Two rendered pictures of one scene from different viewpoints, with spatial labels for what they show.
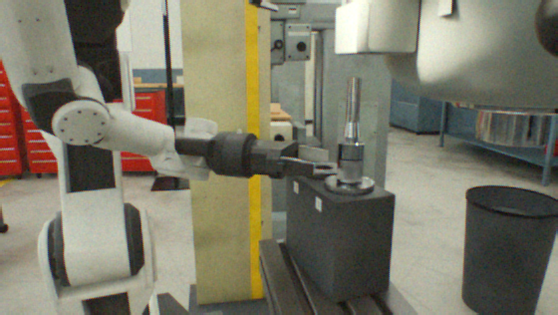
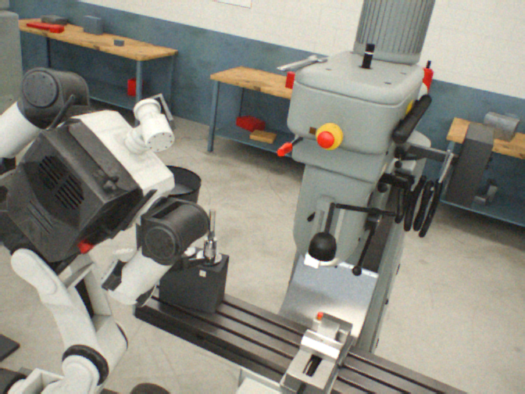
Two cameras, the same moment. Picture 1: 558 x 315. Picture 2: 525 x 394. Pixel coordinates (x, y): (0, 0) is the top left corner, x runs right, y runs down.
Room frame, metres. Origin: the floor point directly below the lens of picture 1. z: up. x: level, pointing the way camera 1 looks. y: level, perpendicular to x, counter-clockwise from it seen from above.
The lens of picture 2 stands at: (-0.23, 1.06, 2.11)
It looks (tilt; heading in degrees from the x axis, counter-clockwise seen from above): 26 degrees down; 302
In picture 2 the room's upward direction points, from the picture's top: 9 degrees clockwise
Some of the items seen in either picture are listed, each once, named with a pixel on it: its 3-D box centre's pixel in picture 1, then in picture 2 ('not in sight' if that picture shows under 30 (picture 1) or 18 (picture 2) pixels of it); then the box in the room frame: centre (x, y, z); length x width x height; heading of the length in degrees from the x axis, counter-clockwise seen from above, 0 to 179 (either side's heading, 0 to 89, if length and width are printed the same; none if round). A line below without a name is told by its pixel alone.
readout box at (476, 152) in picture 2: not in sight; (471, 164); (0.01, -0.52, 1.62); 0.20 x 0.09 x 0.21; 101
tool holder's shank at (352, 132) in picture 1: (353, 110); (211, 224); (0.69, -0.12, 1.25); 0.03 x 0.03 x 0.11
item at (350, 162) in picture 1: (350, 163); (209, 248); (0.68, -0.11, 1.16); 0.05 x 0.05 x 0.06
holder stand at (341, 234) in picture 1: (334, 222); (194, 275); (0.72, -0.09, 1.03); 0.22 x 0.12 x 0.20; 22
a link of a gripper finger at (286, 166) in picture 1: (295, 167); (197, 263); (0.65, -0.02, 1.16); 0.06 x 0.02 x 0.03; 71
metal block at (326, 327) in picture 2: not in sight; (327, 332); (0.20, -0.18, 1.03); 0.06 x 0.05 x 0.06; 11
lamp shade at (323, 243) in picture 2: not in sight; (323, 244); (0.20, 0.02, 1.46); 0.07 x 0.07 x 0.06
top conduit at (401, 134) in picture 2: not in sight; (413, 115); (0.14, -0.23, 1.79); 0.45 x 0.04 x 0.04; 101
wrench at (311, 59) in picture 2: not in sight; (301, 63); (0.37, 0.01, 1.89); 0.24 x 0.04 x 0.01; 98
